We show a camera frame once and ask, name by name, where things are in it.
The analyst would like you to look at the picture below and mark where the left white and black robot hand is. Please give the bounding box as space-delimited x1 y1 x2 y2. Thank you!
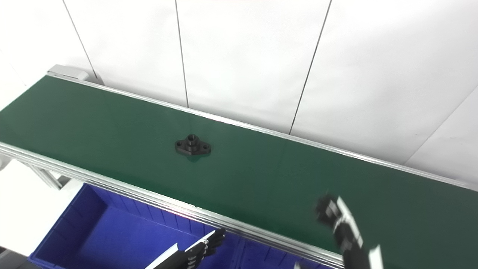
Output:
145 228 226 269

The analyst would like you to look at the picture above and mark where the grey conveyor end cover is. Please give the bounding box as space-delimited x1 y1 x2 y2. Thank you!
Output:
47 64 90 81

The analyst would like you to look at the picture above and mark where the black flanged metal part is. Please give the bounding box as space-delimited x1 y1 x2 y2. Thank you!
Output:
174 134 212 157

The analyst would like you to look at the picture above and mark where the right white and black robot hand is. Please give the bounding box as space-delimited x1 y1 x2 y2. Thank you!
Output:
315 194 385 269

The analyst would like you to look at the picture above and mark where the green conveyor belt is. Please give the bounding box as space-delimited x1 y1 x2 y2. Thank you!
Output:
0 73 478 269
0 75 478 269

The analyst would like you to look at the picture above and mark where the blue plastic bin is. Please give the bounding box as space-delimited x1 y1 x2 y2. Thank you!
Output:
28 183 244 269
239 239 336 269

